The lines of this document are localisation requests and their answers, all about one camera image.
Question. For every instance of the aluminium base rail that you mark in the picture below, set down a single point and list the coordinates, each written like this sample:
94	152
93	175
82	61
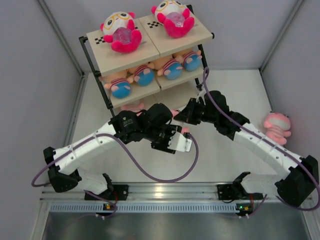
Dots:
146	191

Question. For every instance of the aluminium frame post right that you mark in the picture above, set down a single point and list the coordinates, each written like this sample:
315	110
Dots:
281	34

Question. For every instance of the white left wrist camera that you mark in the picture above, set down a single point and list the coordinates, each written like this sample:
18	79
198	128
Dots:
179	142

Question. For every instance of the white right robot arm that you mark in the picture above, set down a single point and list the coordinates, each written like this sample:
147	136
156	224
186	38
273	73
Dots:
296	177

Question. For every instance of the white slotted cable duct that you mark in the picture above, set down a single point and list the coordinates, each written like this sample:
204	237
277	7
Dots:
134	207

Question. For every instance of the white panda toy on shelf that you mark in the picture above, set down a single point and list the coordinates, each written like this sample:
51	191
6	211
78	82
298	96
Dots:
175	17

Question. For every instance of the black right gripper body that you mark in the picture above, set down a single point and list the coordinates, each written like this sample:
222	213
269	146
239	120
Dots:
197	112

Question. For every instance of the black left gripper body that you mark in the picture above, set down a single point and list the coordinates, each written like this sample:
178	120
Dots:
160	138

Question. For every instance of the aluminium frame post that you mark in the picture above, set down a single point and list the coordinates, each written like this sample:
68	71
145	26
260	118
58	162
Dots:
281	34
58	32

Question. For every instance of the beige three-tier shelf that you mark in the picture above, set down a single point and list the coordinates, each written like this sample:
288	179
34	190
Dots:
137	62

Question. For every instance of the peach doll on middle shelf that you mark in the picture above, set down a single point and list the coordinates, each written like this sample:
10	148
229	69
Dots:
189	59

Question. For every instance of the aluminium frame post left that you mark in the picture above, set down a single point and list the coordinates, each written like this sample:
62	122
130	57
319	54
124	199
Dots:
58	32

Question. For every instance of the white pink panda plush glasses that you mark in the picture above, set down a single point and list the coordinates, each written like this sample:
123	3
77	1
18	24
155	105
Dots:
120	32

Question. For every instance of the pink plush corner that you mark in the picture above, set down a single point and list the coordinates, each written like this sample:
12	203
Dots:
185	128

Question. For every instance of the peach doll blue pants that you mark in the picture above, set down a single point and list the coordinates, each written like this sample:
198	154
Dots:
142	74
117	83
167	67

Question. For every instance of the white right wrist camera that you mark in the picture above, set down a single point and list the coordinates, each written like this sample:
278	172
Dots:
199	96

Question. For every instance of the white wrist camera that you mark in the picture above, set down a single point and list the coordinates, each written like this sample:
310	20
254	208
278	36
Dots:
179	142
199	96

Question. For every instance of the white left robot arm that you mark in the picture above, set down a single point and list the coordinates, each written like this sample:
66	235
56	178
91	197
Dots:
155	125

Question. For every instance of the pink striped plush bottom shelf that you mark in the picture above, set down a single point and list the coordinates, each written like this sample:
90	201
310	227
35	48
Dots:
133	107

